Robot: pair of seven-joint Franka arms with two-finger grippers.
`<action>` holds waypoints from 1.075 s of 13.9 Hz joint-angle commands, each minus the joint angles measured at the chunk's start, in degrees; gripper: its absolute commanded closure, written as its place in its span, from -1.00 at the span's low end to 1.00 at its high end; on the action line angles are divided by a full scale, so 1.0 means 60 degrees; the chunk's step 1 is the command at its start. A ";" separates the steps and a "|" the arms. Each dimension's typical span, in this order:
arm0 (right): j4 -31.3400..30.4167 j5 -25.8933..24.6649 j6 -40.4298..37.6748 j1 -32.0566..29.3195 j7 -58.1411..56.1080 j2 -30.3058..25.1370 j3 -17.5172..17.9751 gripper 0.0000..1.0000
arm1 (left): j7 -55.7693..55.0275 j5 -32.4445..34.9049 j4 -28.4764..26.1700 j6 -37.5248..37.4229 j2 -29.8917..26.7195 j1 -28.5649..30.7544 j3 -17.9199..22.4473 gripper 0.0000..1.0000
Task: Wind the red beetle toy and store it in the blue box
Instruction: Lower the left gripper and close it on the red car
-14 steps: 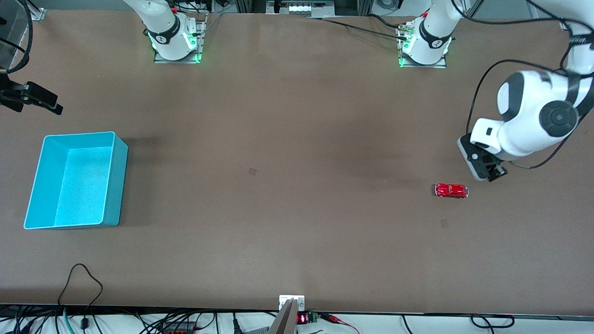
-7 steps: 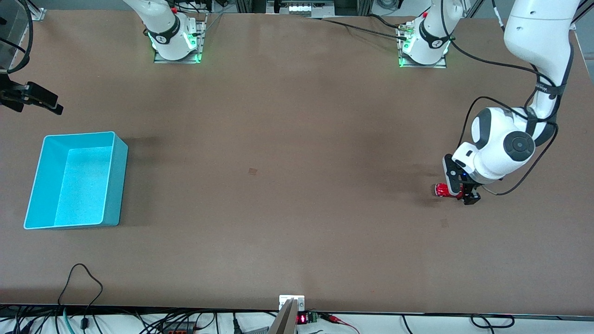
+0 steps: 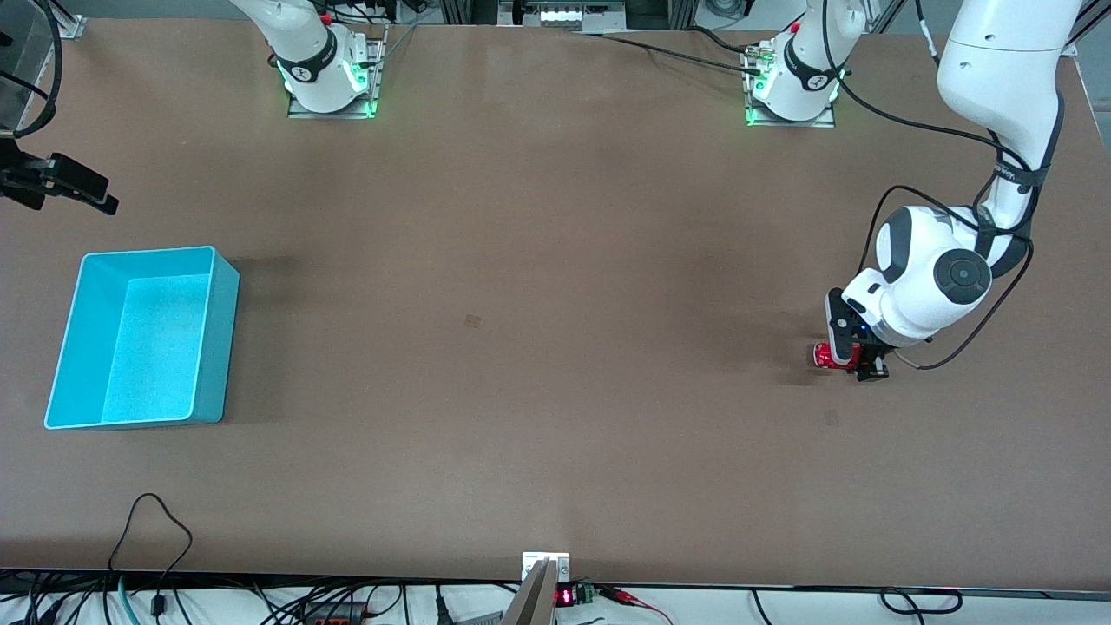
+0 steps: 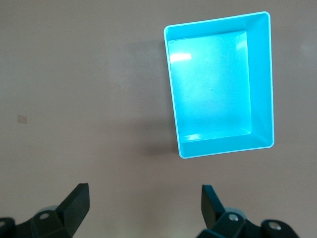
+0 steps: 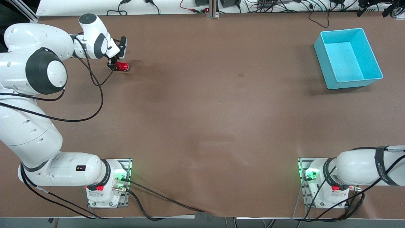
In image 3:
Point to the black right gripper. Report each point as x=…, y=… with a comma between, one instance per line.
x=26, y=176

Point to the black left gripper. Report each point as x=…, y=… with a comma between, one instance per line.
x=873, y=358

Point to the red beetle toy car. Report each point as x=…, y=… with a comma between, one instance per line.
x=826, y=356

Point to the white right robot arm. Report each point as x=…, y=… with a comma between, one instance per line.
x=304, y=43

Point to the blue plastic box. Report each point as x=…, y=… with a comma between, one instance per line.
x=156, y=347

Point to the red LED display module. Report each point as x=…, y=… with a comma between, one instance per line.
x=566, y=596

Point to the black power strip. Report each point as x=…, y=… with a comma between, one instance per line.
x=334, y=611

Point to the aluminium corner bracket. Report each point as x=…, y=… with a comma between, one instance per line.
x=69, y=22

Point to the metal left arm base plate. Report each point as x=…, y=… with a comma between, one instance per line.
x=753, y=113

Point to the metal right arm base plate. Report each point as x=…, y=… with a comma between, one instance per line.
x=375, y=69

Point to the white mount bracket plate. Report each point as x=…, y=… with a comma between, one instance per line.
x=531, y=560

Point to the grey camera mount bar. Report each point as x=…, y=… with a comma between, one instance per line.
x=531, y=599

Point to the aluminium frame with lit device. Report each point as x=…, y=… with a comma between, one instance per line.
x=573, y=13

